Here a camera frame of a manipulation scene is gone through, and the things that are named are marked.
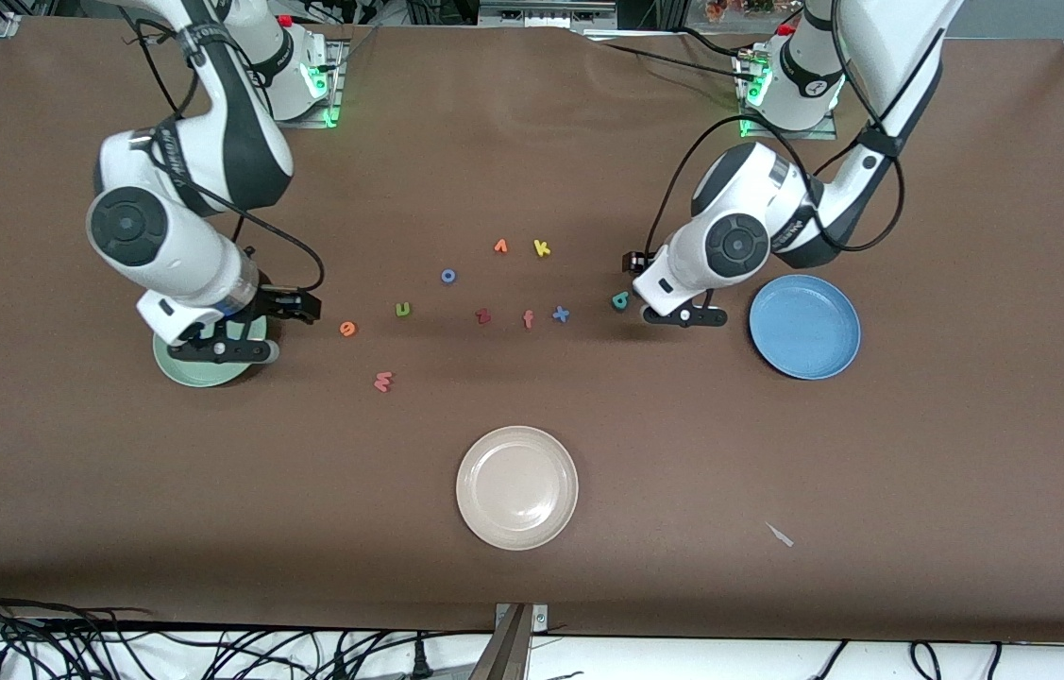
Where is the colourful flower item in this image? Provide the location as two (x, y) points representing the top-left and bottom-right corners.
(703, 0), (778, 22)

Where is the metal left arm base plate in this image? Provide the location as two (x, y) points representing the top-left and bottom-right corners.
(735, 47), (839, 141)

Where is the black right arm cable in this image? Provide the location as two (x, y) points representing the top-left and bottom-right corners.
(121, 17), (325, 296)

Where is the beige plate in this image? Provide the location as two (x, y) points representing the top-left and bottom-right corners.
(455, 425), (580, 552)

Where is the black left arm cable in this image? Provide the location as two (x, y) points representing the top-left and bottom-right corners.
(642, 0), (905, 261)

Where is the green plate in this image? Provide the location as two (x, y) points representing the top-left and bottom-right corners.
(152, 314), (269, 389)

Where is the grey metal box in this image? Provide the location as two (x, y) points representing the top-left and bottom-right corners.
(478, 0), (619, 29)

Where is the dark grey metal bar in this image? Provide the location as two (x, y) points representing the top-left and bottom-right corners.
(468, 604), (532, 680)

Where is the black base cable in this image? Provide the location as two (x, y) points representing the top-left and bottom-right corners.
(585, 40), (746, 80)
(676, 26), (763, 58)

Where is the silver table edge bracket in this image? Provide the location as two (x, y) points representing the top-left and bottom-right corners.
(494, 603), (549, 632)

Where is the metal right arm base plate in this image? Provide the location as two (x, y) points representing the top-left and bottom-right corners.
(272, 38), (348, 128)

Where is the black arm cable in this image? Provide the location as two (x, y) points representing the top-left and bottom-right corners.
(121, 17), (325, 296)
(642, 0), (905, 261)

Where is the blue plate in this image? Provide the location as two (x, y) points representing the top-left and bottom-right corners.
(748, 274), (863, 382)

